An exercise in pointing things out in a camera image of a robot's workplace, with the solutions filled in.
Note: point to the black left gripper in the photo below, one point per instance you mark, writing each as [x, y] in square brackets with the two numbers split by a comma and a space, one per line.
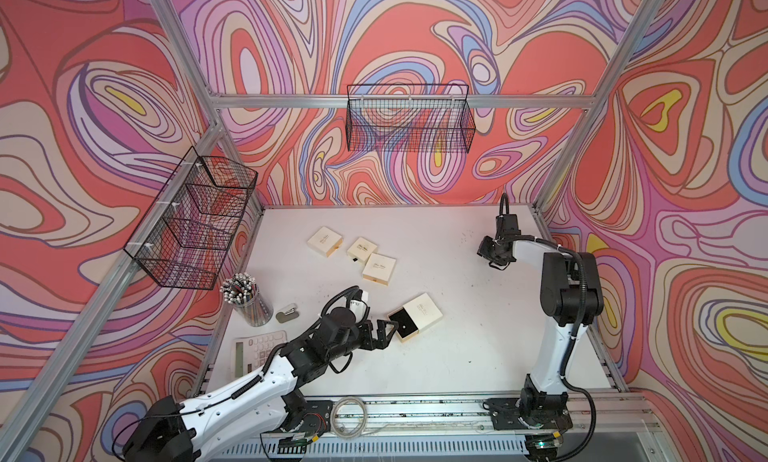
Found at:
[382, 341]

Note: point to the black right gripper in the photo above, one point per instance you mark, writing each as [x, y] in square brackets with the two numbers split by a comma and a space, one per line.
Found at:
[484, 250]

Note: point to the cream drawer jewelry box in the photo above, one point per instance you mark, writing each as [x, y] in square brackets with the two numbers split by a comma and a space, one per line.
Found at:
[418, 314]

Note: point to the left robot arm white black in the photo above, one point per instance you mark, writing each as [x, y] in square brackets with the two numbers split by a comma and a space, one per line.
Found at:
[267, 400]

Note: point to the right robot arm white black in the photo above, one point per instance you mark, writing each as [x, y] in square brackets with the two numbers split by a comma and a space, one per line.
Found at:
[570, 296]

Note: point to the cream jewelry box near stack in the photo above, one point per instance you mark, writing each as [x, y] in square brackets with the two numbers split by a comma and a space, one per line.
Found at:
[379, 269]

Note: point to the small cream jewelry box middle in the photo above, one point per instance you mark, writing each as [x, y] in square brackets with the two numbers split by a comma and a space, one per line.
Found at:
[361, 250]

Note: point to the cream jewelry box far left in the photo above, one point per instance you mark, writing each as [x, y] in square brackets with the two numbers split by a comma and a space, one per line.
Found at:
[325, 241]

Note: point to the white desk calculator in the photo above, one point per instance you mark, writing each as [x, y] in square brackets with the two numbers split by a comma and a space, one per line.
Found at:
[250, 353]

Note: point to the clear cup of pens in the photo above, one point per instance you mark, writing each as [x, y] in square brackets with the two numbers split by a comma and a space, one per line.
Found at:
[243, 294]

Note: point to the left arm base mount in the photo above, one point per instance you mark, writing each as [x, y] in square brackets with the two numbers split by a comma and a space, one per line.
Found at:
[303, 426]

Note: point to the black wire basket back wall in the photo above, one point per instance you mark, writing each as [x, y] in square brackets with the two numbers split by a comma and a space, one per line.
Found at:
[410, 118]

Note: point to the black wire basket wall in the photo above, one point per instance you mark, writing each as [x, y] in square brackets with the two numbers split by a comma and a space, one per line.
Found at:
[200, 209]
[410, 118]

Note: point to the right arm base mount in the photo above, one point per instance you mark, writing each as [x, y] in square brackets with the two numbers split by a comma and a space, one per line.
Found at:
[543, 413]

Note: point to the black wire basket left wall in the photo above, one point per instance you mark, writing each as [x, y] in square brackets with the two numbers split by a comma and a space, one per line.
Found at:
[200, 209]

